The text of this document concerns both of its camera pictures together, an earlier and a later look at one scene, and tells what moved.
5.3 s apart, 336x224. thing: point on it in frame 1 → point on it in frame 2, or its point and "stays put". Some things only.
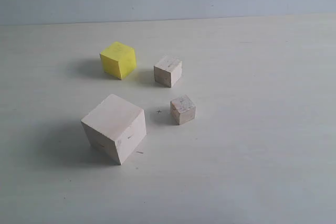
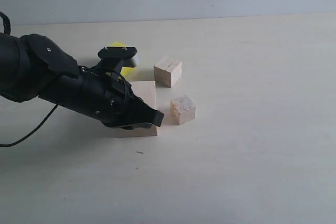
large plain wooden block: [114, 128] → [146, 91]
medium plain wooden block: [168, 71] stays put
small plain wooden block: [182, 109] stays put
